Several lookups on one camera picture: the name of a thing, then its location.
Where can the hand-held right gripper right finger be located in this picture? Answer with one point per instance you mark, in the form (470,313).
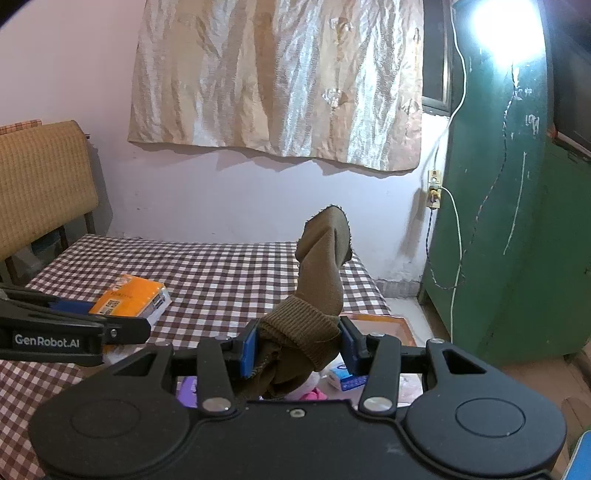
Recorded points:
(348,350)

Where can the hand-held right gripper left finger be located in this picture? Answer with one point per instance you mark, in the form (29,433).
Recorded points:
(249,353)

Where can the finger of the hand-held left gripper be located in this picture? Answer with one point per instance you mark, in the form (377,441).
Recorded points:
(129,331)
(71,308)

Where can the blue tissue packet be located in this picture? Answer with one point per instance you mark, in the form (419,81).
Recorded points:
(344,381)

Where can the orange tissue packet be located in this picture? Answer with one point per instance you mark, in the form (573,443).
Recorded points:
(134,295)

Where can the purple cardboard box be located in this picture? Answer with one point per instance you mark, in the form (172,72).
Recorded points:
(383,330)

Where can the pink cloth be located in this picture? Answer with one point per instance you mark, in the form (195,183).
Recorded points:
(311,394)

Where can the olive green sock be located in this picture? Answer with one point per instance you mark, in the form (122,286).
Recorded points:
(318,277)

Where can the brown checked tablecloth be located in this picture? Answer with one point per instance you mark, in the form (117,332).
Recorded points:
(221,272)

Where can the chair with striped cushion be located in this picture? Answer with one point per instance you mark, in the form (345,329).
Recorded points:
(41,184)

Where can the green wooden door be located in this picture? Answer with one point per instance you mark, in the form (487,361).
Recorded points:
(508,230)

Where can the wall socket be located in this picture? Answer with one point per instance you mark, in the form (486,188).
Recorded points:
(434,189)

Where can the beige crumpled wall hanging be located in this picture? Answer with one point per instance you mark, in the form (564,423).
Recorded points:
(277,78)

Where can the dark window frame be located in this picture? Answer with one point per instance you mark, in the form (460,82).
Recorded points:
(434,55)

